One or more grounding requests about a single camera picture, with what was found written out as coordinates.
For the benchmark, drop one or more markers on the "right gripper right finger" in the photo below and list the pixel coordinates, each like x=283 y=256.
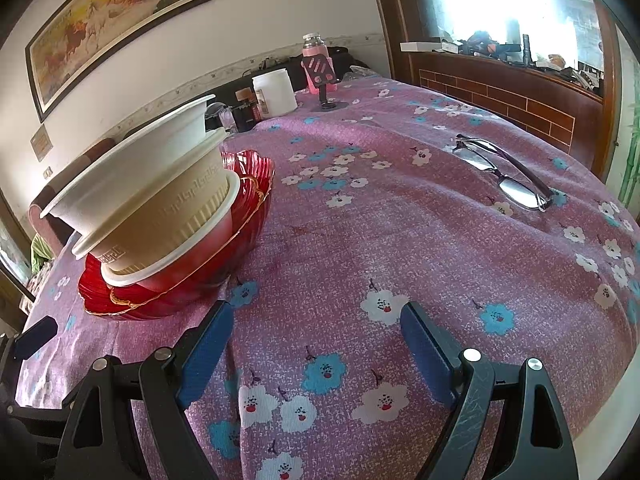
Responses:
x=532 y=440

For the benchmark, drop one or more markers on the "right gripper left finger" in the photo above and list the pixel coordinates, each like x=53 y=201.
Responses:
x=100 y=439

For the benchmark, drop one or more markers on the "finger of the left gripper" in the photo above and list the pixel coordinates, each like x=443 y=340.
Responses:
x=33 y=339

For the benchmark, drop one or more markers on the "white paper plate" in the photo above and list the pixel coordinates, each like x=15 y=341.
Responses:
x=176 y=266

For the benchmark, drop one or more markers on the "white paper bowl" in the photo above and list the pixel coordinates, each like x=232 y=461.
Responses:
x=91 y=197

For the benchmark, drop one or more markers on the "beige patterned bowl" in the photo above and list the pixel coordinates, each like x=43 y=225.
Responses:
x=162 y=216

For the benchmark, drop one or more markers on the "red wedding glass plate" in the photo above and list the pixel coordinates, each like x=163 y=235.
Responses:
x=96 y=295

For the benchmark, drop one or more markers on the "large red gold-rimmed plate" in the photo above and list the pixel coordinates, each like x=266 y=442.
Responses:
x=253 y=193

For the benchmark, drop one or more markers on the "eyeglasses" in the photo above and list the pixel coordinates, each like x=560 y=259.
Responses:
x=518 y=183

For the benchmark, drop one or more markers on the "black box device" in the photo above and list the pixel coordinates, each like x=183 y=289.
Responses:
x=244 y=117

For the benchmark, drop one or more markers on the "brown wooden cabinet ledge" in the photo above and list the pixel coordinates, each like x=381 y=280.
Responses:
x=571 y=118

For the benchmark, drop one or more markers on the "small brown-lidded jar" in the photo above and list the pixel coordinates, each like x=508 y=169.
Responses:
x=246 y=96

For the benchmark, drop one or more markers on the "white plastic jar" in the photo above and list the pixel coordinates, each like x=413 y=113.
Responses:
x=275 y=93

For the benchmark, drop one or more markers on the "framed horse painting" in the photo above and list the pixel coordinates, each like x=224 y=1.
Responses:
x=81 y=35

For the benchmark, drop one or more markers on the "black phone stand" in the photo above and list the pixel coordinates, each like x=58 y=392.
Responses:
x=321 y=75

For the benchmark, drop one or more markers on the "pink sleeved bottle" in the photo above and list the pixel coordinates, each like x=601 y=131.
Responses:
x=314 y=44

